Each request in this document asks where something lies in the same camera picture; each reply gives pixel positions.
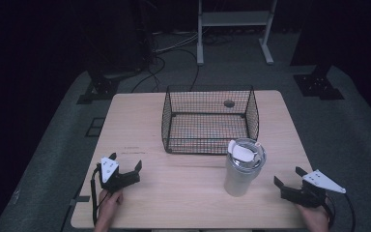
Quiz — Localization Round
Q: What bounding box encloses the white metal stand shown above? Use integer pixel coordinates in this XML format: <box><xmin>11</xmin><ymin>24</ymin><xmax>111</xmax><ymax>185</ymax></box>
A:
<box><xmin>196</xmin><ymin>0</ymin><xmax>278</xmax><ymax>67</ymax></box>

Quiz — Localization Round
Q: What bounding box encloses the bundle of light floor cables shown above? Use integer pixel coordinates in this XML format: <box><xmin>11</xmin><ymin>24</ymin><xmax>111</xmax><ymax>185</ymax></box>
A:
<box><xmin>153</xmin><ymin>30</ymin><xmax>201</xmax><ymax>55</ymax></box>

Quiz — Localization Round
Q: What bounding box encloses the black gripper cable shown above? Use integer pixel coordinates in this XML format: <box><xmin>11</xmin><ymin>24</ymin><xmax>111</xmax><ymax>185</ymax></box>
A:
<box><xmin>322</xmin><ymin>192</ymin><xmax>357</xmax><ymax>232</ymax></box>
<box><xmin>90</xmin><ymin>163</ymin><xmax>102</xmax><ymax>226</ymax></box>

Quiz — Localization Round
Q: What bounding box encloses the person's right hand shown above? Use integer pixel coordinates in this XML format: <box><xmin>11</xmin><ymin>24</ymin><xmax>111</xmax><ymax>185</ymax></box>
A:
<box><xmin>297</xmin><ymin>202</ymin><xmax>330</xmax><ymax>230</ymax></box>

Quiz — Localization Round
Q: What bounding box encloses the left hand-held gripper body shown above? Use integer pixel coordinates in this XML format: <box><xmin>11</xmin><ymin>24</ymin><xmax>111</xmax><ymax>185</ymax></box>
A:
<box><xmin>96</xmin><ymin>157</ymin><xmax>141</xmax><ymax>194</ymax></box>

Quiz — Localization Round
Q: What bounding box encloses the white tumbler with clear lid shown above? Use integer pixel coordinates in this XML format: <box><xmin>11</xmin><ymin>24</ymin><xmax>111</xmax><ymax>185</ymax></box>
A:
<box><xmin>223</xmin><ymin>137</ymin><xmax>268</xmax><ymax>198</ymax></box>

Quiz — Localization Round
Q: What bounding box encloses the black stand base plate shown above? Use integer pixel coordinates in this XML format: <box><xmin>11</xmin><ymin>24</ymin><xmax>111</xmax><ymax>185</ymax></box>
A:
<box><xmin>75</xmin><ymin>66</ymin><xmax>121</xmax><ymax>105</ymax></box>
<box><xmin>293</xmin><ymin>64</ymin><xmax>346</xmax><ymax>102</ymax></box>

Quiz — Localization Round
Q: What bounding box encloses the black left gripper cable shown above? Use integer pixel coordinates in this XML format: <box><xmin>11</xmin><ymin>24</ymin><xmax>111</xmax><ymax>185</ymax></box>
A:
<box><xmin>90</xmin><ymin>163</ymin><xmax>102</xmax><ymax>226</ymax></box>

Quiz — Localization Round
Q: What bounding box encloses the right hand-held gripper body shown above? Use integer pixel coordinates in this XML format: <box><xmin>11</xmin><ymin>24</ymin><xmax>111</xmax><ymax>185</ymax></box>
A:
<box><xmin>280</xmin><ymin>169</ymin><xmax>348</xmax><ymax>209</ymax></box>

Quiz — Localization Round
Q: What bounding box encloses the black floor cable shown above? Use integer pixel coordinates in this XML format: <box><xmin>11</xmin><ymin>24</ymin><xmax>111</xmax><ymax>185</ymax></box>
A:
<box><xmin>130</xmin><ymin>47</ymin><xmax>201</xmax><ymax>94</ymax></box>

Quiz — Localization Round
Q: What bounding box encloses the person's left hand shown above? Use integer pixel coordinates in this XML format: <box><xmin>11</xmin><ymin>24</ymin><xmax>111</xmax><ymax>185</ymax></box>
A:
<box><xmin>96</xmin><ymin>188</ymin><xmax>125</xmax><ymax>224</ymax></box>

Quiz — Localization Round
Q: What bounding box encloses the black wire mesh basket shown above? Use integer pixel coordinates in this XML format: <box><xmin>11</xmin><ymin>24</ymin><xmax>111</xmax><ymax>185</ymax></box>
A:
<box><xmin>160</xmin><ymin>84</ymin><xmax>261</xmax><ymax>156</ymax></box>

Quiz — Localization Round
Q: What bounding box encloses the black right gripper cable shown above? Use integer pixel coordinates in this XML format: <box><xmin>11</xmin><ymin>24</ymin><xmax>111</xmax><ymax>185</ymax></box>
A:
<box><xmin>322</xmin><ymin>192</ymin><xmax>357</xmax><ymax>232</ymax></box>

